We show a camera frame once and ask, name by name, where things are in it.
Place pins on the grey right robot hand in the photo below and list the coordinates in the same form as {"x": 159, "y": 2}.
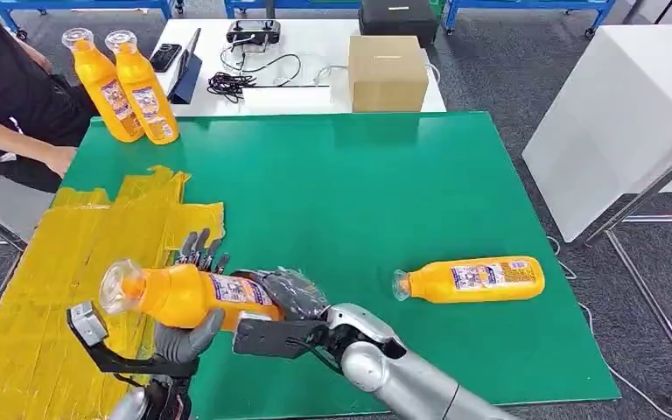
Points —
{"x": 295, "y": 295}

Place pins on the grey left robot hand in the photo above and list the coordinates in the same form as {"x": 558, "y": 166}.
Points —
{"x": 185, "y": 345}

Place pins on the orange drink bottle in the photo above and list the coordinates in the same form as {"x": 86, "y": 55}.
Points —
{"x": 423, "y": 285}
{"x": 139, "y": 75}
{"x": 179, "y": 295}
{"x": 101, "y": 81}

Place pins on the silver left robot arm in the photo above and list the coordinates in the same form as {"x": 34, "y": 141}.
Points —
{"x": 130, "y": 408}

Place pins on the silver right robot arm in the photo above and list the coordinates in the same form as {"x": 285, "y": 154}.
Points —
{"x": 405, "y": 377}

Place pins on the green table mat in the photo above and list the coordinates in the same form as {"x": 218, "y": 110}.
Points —
{"x": 342, "y": 191}

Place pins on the yellow sheet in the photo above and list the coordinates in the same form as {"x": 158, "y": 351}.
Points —
{"x": 52, "y": 261}

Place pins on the pale grey seat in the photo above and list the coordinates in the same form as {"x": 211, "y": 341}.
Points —
{"x": 5, "y": 203}

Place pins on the brown cardboard box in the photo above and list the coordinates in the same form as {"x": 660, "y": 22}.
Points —
{"x": 386, "y": 75}

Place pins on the tablet with blue cover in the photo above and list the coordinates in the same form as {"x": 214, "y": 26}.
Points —
{"x": 188, "y": 81}

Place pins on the white desk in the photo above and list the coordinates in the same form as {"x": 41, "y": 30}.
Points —
{"x": 313, "y": 43}

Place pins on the black remote controller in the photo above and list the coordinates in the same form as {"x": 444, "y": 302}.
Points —
{"x": 253, "y": 33}

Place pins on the black smartphone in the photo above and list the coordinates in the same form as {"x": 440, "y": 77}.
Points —
{"x": 165, "y": 58}

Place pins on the blue metal cart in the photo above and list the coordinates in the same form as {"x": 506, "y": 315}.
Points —
{"x": 81, "y": 4}
{"x": 289, "y": 4}
{"x": 530, "y": 3}

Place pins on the black carrying case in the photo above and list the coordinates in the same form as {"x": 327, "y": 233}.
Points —
{"x": 398, "y": 22}

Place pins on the person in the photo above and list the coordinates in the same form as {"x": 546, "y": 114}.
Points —
{"x": 0, "y": 69}

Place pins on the large white table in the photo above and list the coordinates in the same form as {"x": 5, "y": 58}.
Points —
{"x": 617, "y": 124}

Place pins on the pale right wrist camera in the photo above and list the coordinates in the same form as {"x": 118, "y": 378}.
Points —
{"x": 272, "y": 339}

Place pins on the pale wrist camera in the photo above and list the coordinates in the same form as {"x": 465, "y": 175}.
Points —
{"x": 87, "y": 324}
{"x": 272, "y": 339}

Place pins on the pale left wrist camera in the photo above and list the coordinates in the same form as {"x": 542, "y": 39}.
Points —
{"x": 87, "y": 324}

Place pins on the metal table frame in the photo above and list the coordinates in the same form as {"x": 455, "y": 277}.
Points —
{"x": 646, "y": 197}

